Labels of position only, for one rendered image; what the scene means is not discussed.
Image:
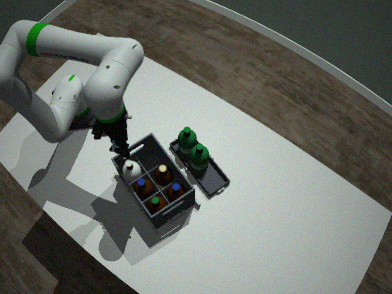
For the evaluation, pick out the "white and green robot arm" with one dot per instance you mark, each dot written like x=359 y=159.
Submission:
x=117 y=59

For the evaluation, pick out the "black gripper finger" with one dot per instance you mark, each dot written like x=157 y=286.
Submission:
x=116 y=147
x=125 y=137

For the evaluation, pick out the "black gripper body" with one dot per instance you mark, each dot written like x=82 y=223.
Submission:
x=115 y=135

